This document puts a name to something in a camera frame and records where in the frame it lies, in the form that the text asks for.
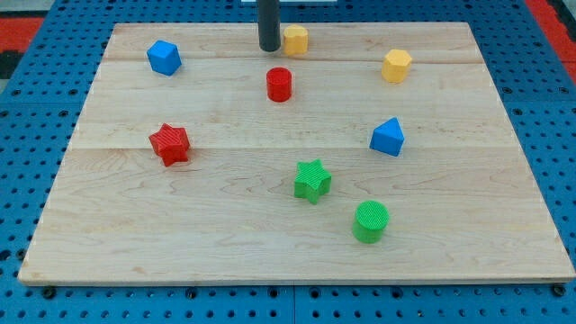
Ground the wooden board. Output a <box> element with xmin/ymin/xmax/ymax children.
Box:
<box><xmin>19</xmin><ymin>22</ymin><xmax>575</xmax><ymax>286</ymax></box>

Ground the green star block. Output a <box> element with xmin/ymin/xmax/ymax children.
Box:
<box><xmin>293</xmin><ymin>159</ymin><xmax>332</xmax><ymax>204</ymax></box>

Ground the blue cube block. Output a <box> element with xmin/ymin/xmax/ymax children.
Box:
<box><xmin>147</xmin><ymin>40</ymin><xmax>182</xmax><ymax>76</ymax></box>

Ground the yellow hexagon block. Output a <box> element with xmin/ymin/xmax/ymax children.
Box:
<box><xmin>381</xmin><ymin>49</ymin><xmax>412</xmax><ymax>84</ymax></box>

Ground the yellow rounded block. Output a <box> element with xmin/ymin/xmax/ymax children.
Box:
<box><xmin>283</xmin><ymin>24</ymin><xmax>309</xmax><ymax>56</ymax></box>

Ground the red star block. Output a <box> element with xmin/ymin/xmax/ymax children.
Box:
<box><xmin>148</xmin><ymin>123</ymin><xmax>190</xmax><ymax>167</ymax></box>

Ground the blue triangle block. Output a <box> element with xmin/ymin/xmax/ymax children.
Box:
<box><xmin>369</xmin><ymin>117</ymin><xmax>405</xmax><ymax>157</ymax></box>

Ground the green cylinder block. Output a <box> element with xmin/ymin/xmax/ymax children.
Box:
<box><xmin>352</xmin><ymin>201</ymin><xmax>390</xmax><ymax>244</ymax></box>

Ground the red cylinder block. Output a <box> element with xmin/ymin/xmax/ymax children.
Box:
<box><xmin>266</xmin><ymin>67</ymin><xmax>293</xmax><ymax>103</ymax></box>

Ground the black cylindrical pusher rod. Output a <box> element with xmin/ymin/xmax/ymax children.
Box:
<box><xmin>256</xmin><ymin>0</ymin><xmax>281</xmax><ymax>52</ymax></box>

